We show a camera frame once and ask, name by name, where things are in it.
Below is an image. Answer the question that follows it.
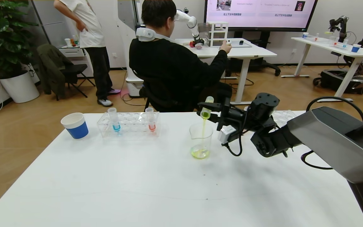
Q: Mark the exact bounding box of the seated person black sweater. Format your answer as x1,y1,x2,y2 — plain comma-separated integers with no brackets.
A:
129,0,232,112

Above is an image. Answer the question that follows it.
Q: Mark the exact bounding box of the large wall display screen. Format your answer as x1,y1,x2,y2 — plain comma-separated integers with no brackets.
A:
204,0,318,32

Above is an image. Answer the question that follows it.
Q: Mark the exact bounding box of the green leafy plant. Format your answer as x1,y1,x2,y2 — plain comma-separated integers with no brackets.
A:
0,0,40,79

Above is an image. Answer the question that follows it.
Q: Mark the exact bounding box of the orange pigment test tube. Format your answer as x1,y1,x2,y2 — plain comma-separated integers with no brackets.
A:
145,108,157,132

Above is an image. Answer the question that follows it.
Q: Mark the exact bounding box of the white plant pot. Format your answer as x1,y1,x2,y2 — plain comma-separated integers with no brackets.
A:
0,71,40,104

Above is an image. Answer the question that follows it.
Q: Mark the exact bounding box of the white neck massager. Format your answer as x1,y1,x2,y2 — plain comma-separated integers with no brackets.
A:
136,27,157,42

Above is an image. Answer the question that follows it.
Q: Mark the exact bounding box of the standing person white shirt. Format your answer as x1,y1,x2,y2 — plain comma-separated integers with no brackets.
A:
54,0,121,108

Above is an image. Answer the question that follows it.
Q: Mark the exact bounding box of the clear glass beaker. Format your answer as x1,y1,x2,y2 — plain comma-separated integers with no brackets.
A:
189,123,214,160

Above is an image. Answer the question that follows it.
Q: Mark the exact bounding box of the blue pigment test tube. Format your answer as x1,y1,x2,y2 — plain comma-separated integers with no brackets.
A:
107,108,121,132

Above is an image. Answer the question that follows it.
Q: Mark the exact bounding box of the black display stand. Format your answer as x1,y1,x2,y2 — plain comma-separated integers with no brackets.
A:
226,32,281,77

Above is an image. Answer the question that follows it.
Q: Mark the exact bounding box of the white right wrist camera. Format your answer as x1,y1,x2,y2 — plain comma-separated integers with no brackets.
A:
218,125,237,145

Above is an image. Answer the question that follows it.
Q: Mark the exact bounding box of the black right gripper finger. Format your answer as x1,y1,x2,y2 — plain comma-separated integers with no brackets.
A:
197,102,222,112
196,111,221,123

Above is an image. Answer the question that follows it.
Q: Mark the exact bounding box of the blue white paper cup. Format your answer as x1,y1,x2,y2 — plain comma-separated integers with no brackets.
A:
60,113,89,140

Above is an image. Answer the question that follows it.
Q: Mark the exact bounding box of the white standing desk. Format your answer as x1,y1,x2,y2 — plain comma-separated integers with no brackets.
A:
281,37,363,103

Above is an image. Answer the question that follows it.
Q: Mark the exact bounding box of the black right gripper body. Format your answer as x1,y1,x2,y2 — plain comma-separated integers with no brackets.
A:
216,97,247,131

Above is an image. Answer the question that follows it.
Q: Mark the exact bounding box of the clear acrylic test tube rack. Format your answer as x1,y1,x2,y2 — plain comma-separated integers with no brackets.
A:
97,112,160,138
245,110,297,126

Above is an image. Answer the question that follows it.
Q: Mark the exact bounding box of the black folding chair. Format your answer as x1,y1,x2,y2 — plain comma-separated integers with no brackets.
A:
60,64,96,101

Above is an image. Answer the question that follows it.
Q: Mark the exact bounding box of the yellow pigment test tube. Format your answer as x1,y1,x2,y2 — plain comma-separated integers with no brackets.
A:
200,96,214,119

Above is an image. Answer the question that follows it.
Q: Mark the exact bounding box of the black office chair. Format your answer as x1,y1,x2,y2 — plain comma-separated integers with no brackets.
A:
133,71,207,112

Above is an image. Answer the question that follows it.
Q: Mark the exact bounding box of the white small shelf frame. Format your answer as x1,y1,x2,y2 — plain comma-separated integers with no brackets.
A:
207,21,229,48

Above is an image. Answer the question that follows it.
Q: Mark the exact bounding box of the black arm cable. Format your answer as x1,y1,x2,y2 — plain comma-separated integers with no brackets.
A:
301,96,363,171

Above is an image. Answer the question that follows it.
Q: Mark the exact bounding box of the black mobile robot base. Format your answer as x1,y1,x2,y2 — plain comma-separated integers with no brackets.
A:
313,69,363,95

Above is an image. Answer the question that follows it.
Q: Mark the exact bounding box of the white double desk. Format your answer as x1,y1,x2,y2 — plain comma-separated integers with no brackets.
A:
175,38,277,105

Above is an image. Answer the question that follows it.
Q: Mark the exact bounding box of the dark green jacket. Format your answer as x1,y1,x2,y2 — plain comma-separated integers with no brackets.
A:
37,44,75,98

